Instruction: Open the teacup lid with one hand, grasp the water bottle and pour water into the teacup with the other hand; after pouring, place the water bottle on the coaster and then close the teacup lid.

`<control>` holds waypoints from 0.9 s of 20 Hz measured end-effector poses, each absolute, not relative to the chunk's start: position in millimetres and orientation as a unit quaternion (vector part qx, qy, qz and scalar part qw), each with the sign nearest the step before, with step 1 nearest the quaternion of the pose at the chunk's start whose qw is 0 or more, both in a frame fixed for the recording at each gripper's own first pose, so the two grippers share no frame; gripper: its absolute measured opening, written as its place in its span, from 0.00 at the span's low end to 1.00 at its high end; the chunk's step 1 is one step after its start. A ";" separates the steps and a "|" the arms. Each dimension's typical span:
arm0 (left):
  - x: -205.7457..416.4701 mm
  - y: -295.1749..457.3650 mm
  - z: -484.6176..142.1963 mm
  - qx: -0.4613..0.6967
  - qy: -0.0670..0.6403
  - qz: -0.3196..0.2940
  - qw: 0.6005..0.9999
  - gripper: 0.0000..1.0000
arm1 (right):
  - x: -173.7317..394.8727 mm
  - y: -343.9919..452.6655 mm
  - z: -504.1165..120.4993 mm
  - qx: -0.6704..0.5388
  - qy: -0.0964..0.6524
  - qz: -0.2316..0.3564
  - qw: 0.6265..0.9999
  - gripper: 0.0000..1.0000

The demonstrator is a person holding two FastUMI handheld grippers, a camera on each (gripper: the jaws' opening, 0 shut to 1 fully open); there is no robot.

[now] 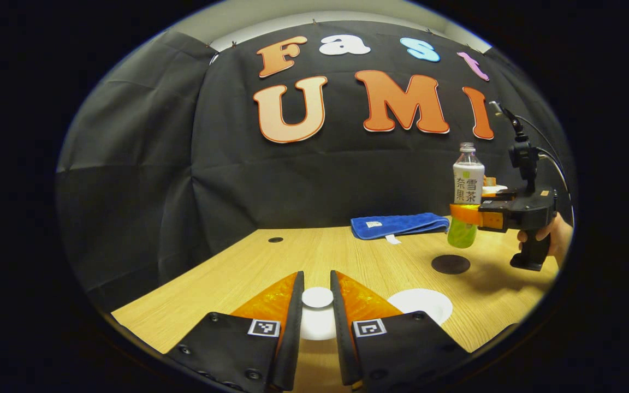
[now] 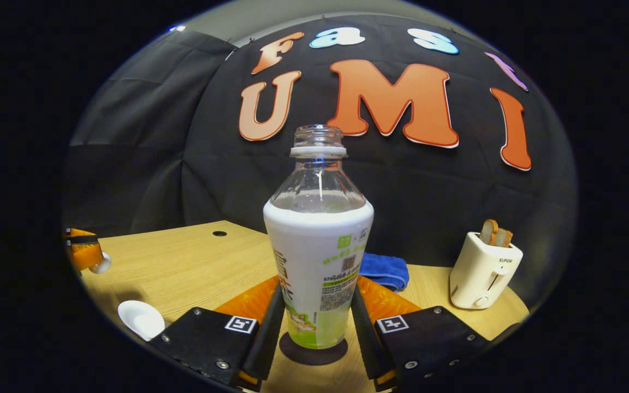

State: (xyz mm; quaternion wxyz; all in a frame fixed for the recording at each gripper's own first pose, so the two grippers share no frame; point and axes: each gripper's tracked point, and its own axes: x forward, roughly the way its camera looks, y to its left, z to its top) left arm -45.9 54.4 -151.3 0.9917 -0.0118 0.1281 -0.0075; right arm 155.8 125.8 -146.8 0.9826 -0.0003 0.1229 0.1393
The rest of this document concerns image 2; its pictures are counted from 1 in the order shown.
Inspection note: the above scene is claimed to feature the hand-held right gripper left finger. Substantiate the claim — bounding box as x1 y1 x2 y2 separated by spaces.
148 276 286 391

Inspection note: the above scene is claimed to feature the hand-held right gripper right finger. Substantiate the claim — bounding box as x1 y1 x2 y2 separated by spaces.
350 276 492 391

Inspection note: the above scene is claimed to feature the white teacup lid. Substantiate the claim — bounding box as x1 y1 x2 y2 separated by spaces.
88 251 112 275

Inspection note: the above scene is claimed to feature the dark round coaster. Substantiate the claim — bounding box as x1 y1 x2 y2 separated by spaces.
279 332 349 366

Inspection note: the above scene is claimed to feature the white teacup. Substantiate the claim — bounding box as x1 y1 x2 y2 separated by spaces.
117 300 166 342

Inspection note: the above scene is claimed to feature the clear water bottle white label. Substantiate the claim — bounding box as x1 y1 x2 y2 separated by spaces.
263 124 375 350

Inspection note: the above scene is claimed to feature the blue towel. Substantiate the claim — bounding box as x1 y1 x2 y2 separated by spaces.
358 252 410 293

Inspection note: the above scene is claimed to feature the cream toaster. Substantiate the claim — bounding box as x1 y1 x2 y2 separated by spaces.
449 232 524 310

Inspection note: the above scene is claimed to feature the black backdrop cloth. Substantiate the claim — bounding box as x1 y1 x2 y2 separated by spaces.
62 15 578 306

